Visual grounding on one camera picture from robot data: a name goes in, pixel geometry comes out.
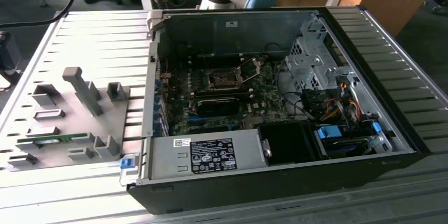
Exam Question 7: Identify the black RAM slots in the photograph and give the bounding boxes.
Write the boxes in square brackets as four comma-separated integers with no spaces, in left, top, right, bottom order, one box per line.
[188,52,244,65]
[191,89,253,99]

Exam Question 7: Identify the black graphics card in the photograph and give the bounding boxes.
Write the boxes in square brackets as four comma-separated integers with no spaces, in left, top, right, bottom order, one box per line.
[193,97,243,116]

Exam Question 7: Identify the green motherboard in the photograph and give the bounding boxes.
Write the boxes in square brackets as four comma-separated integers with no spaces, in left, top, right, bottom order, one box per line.
[164,56,291,137]

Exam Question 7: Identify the perforated metal drive cage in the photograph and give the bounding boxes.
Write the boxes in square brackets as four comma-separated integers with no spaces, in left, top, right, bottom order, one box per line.
[284,36,356,91]

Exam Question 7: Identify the grey power supply unit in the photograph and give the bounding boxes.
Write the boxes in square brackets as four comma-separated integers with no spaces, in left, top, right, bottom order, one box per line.
[148,129,273,180]

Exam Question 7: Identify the blue disk carrier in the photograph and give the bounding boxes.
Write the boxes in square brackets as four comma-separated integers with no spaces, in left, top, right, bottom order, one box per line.
[315,125,343,140]

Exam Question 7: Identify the black PC case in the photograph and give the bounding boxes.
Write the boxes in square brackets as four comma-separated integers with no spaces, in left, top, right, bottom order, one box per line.
[125,5,432,216]

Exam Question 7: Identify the metal disk bay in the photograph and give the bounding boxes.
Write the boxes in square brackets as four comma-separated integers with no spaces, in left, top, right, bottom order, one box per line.
[315,123,391,159]

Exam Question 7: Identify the grey parts rack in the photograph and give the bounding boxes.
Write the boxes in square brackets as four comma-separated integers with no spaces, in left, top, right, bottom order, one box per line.
[7,67,131,173]

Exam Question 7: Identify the green RAM stick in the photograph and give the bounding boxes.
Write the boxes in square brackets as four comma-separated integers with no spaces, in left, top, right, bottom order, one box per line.
[16,132,88,145]

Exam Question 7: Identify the coloured power wire bundle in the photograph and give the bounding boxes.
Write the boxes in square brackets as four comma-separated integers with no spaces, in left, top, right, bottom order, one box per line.
[327,83,363,124]

